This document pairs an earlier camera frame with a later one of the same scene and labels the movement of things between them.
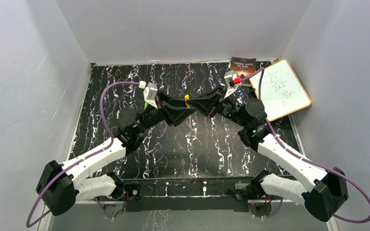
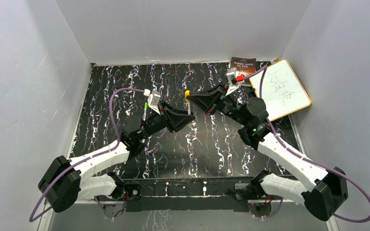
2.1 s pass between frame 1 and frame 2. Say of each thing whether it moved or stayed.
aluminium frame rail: stayed
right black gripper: stayed
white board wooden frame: stayed
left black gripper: moved
